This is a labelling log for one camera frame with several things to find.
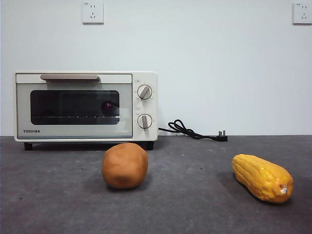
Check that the beige oven knob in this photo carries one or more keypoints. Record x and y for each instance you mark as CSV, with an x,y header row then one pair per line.
x,y
144,92
144,121

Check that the brown potato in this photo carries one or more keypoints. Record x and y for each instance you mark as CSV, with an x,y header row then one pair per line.
x,y
124,166

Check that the purple eggplant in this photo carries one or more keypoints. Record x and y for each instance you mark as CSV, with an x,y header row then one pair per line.
x,y
107,107

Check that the white toaster oven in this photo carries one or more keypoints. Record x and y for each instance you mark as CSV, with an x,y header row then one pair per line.
x,y
146,107

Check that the yellow corn cob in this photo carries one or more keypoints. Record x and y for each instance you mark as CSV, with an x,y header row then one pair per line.
x,y
261,179

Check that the white wall socket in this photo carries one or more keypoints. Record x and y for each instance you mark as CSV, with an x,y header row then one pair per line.
x,y
92,13
302,14

